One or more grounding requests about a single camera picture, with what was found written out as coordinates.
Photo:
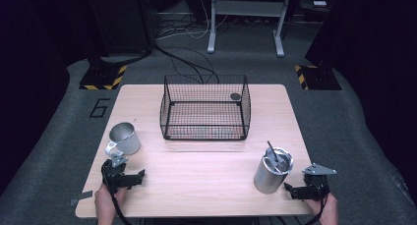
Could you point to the person's left hand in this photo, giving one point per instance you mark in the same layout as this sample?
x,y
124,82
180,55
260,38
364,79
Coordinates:
x,y
105,205

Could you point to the small white box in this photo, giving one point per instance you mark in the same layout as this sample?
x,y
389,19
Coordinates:
x,y
319,3

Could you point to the black yellow striped stand base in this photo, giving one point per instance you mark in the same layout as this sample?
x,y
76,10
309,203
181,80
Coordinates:
x,y
101,77
319,78

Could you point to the black round disc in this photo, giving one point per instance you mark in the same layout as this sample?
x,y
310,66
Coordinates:
x,y
235,96

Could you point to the person's right hand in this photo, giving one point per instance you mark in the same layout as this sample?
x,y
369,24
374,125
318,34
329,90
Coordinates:
x,y
329,212

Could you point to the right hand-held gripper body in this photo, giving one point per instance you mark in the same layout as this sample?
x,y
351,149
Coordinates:
x,y
316,185

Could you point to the steel tumbler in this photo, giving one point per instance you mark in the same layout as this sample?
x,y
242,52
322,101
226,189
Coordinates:
x,y
267,179

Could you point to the grey tape strip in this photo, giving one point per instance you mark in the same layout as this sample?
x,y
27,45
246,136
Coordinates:
x,y
82,196

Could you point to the white metal stand frame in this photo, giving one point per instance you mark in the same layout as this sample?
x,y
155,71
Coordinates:
x,y
212,41

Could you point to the dark cabinet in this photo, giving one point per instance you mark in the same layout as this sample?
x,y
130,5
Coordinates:
x,y
121,18

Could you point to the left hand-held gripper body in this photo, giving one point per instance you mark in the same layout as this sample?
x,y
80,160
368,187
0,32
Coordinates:
x,y
114,177

